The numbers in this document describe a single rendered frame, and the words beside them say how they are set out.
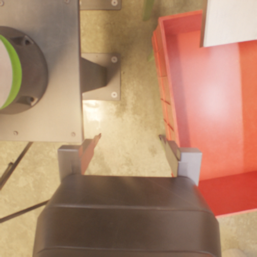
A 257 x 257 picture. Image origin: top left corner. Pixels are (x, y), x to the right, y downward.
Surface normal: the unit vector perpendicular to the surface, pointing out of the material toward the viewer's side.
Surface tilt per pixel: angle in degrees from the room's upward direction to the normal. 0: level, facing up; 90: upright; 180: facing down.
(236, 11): 30
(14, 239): 0
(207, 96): 0
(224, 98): 0
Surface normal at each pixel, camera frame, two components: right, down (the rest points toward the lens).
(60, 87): -0.01, 0.25
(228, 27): 0.07, 0.69
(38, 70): 0.91, 0.11
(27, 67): 0.98, -0.04
